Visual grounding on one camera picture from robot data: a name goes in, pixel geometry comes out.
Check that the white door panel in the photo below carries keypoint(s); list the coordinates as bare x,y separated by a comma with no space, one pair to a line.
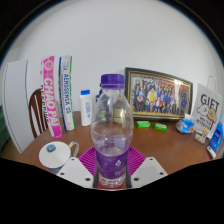
16,103

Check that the blue tissue pack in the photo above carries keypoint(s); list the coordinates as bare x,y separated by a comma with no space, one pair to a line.
185,126

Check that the orange-topped battery pack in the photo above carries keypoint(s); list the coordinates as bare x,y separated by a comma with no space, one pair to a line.
205,132

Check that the dark wooden chair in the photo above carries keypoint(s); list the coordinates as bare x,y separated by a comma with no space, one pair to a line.
33,113

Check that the small beige snack pack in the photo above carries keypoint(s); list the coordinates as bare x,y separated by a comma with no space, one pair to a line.
200,138

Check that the white paper gift bag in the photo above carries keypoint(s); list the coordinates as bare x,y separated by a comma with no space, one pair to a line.
208,106

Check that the framed group photo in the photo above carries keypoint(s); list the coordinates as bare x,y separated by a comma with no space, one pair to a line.
156,95

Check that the white blue-capped lotion bottle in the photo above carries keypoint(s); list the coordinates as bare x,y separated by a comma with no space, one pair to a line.
86,110

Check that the white and blue shuttlecock tube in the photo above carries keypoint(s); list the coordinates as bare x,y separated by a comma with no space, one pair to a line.
67,93

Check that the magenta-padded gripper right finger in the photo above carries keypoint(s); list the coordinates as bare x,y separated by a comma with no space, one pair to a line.
150,170

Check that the clear purple-capped water bottle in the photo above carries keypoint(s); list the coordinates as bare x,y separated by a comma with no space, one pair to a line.
112,133

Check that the blue detergent bottle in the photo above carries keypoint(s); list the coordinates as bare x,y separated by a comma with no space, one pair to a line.
217,136

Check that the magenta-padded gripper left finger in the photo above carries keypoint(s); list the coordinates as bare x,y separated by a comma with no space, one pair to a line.
75,171

